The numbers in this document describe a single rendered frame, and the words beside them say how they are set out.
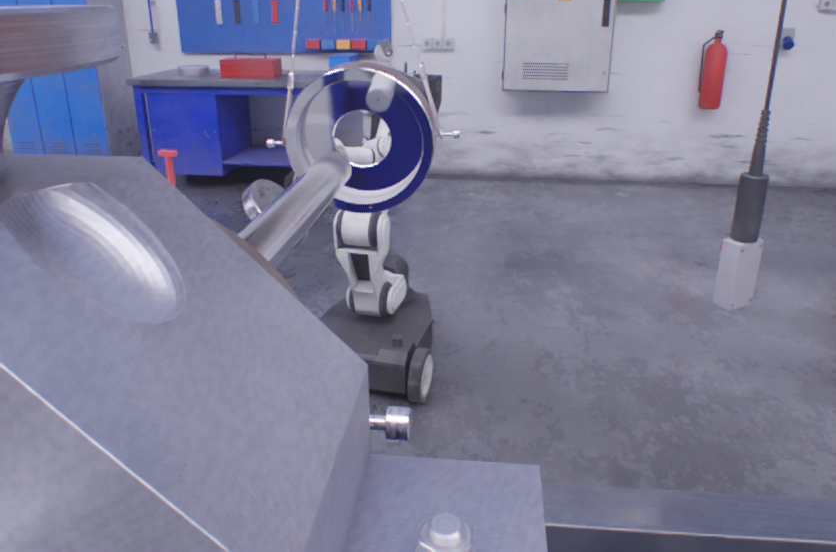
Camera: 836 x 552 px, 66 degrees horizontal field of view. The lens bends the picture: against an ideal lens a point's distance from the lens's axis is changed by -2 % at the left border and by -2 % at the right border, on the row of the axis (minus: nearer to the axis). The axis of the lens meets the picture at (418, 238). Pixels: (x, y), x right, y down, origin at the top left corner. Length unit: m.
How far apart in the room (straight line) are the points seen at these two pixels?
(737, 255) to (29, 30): 1.11
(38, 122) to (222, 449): 6.05
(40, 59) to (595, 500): 0.72
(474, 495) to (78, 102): 5.75
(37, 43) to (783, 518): 0.83
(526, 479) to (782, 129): 5.55
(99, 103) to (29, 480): 5.69
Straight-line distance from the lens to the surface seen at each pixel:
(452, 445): 2.33
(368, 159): 2.27
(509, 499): 0.47
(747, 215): 1.23
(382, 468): 0.49
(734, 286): 1.26
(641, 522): 0.83
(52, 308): 0.32
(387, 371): 2.44
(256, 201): 1.71
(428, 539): 0.41
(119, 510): 0.31
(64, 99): 6.14
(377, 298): 2.57
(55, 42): 0.33
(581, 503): 0.84
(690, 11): 5.61
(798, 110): 5.95
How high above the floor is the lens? 1.42
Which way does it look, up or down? 20 degrees down
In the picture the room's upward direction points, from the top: straight up
